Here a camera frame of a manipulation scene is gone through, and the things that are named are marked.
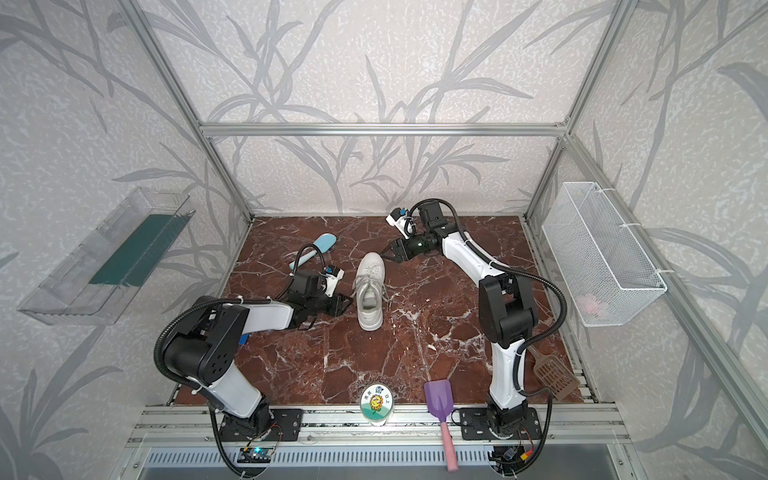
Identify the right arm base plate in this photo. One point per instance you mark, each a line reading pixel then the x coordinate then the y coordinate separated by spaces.
pixel 474 425

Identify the light blue silicone spatula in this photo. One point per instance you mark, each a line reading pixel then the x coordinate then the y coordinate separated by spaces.
pixel 320 246

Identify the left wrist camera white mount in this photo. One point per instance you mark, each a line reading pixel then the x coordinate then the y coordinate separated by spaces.
pixel 333 275

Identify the green circuit board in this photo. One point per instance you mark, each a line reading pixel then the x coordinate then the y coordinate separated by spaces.
pixel 255 455

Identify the right circuit board with wires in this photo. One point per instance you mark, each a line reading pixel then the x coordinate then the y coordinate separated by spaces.
pixel 510 455

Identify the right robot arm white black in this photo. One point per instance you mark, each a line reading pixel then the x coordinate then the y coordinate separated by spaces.
pixel 507 309

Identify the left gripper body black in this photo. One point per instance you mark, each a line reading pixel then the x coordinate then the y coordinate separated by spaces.
pixel 330 301

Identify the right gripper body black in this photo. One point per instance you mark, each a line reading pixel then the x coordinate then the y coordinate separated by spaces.
pixel 402 249

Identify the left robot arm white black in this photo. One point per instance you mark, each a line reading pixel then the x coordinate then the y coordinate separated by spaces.
pixel 198 347

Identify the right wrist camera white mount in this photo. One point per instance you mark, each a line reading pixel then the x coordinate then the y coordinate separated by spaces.
pixel 401 219

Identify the brown slotted litter scoop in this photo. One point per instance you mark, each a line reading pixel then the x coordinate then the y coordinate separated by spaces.
pixel 553 374

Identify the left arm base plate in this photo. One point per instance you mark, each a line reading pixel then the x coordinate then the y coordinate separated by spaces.
pixel 282 423

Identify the purple pink toy shovel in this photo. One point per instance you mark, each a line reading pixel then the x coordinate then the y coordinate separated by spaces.
pixel 439 400

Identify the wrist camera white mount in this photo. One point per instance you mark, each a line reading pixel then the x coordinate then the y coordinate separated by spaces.
pixel 333 275
pixel 401 219

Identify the white sneaker shoe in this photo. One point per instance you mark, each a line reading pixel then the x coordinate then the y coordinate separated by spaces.
pixel 372 263

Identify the pink item in basket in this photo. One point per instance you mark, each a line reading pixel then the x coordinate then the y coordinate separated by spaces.
pixel 591 306

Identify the white wire mesh basket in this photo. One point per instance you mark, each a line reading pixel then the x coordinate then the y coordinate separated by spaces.
pixel 597 253

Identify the clear plastic wall tray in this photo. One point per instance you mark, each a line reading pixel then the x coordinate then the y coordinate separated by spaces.
pixel 96 282

